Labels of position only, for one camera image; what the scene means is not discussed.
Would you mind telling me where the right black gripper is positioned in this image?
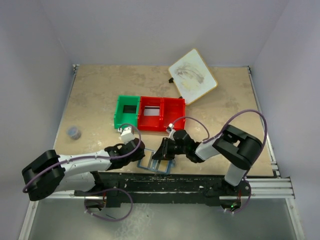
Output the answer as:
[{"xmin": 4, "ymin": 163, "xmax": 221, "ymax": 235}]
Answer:
[{"xmin": 151, "ymin": 137, "xmax": 188, "ymax": 161}]

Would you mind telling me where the blue card holder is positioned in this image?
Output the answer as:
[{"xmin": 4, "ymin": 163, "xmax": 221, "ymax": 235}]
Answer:
[{"xmin": 137, "ymin": 148, "xmax": 176, "ymax": 174}]

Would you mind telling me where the orange yellow credit card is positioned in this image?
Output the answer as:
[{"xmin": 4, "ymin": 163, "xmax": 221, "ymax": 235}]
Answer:
[{"xmin": 157, "ymin": 160, "xmax": 170, "ymax": 172}]

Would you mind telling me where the black credit card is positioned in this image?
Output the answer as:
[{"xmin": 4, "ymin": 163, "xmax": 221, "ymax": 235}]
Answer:
[{"xmin": 122, "ymin": 105, "xmax": 137, "ymax": 114}]

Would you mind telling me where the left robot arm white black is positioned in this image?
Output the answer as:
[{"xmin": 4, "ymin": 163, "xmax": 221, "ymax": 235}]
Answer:
[{"xmin": 21, "ymin": 138, "xmax": 145, "ymax": 201}]

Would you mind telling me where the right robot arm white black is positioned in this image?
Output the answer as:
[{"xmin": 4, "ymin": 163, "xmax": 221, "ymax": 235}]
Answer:
[{"xmin": 151, "ymin": 124, "xmax": 266, "ymax": 196}]

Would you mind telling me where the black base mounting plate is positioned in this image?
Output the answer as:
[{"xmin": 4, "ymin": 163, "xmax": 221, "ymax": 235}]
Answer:
[{"xmin": 74, "ymin": 171, "xmax": 251, "ymax": 208}]

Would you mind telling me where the green plastic bin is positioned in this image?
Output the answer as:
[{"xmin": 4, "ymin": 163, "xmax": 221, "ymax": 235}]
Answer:
[{"xmin": 113, "ymin": 95, "xmax": 141, "ymax": 129}]

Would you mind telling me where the red double plastic bin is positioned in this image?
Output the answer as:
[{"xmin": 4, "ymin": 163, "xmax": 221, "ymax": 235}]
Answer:
[{"xmin": 137, "ymin": 96, "xmax": 186, "ymax": 132}]

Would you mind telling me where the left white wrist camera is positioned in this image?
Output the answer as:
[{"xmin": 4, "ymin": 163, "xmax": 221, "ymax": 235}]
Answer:
[{"xmin": 117, "ymin": 126, "xmax": 135, "ymax": 144}]

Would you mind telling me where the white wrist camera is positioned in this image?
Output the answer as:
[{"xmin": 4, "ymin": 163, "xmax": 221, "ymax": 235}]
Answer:
[
  {"xmin": 117, "ymin": 126, "xmax": 135, "ymax": 144},
  {"xmin": 166, "ymin": 123, "xmax": 176, "ymax": 140}
]

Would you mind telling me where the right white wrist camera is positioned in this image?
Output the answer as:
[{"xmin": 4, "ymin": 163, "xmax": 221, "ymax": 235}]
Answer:
[{"xmin": 166, "ymin": 123, "xmax": 176, "ymax": 140}]

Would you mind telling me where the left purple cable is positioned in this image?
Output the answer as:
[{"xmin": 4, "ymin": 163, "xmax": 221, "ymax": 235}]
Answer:
[{"xmin": 22, "ymin": 122, "xmax": 142, "ymax": 222}]

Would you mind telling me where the purple cable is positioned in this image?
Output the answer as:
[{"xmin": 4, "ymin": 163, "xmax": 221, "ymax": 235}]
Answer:
[
  {"xmin": 22, "ymin": 122, "xmax": 142, "ymax": 222},
  {"xmin": 167, "ymin": 109, "xmax": 269, "ymax": 216}
]

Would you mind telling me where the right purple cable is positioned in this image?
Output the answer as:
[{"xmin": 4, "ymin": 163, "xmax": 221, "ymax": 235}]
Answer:
[{"xmin": 167, "ymin": 109, "xmax": 269, "ymax": 216}]

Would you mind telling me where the white board wooden frame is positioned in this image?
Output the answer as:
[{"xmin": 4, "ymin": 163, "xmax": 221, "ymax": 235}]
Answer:
[{"xmin": 168, "ymin": 48, "xmax": 218, "ymax": 106}]

